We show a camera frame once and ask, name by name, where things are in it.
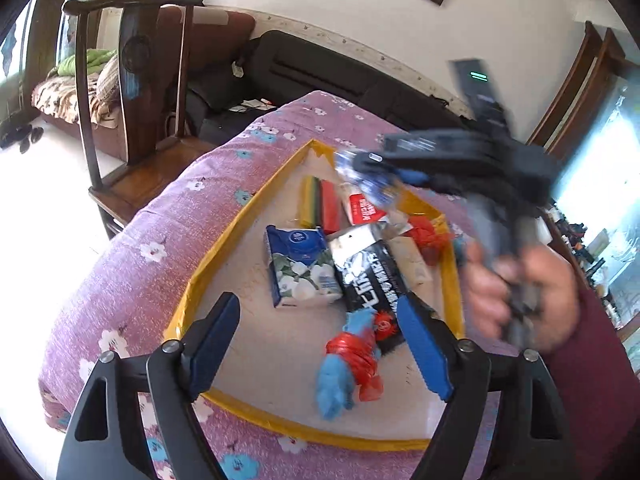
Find brown armchair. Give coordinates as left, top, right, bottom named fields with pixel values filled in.
left=159, top=4, right=257, bottom=83

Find purple floral tablecloth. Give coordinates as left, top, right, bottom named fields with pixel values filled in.
left=39, top=90, right=507, bottom=480

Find dark wooden chair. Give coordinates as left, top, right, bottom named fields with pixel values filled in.
left=61, top=0, right=222, bottom=242

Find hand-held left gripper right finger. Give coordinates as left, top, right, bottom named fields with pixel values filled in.
left=396, top=291, right=577, bottom=480

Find daybed with floral cover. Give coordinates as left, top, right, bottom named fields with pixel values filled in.
left=31, top=49, right=122, bottom=127

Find floral tissue pack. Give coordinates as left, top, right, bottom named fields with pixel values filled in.
left=263, top=224, right=345, bottom=309

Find person's right forearm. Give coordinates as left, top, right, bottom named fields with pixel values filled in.
left=541, top=284, right=640, bottom=480

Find black and white packet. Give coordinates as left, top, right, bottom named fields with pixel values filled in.
left=326, top=224, right=437, bottom=357

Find dark shoes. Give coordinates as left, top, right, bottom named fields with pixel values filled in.
left=0, top=109, right=47, bottom=155

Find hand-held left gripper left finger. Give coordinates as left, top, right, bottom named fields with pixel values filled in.
left=54, top=291, right=242, bottom=480

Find blue white patterned bag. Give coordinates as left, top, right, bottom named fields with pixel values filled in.
left=334, top=149, right=403, bottom=207

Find person's right hand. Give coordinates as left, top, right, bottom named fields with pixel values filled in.
left=464, top=244, right=582, bottom=357

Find colourful sponge pack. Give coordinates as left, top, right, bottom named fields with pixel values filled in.
left=298, top=175, right=352, bottom=235

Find beige packet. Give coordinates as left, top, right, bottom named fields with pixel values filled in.
left=389, top=234, right=435, bottom=292

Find black sofa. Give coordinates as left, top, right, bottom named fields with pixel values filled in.
left=199, top=29, right=478, bottom=137

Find yellow-taped cardboard box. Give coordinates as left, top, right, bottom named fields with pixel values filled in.
left=164, top=138, right=467, bottom=455

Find red and white packet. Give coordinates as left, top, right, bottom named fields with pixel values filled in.
left=341, top=184, right=392, bottom=227

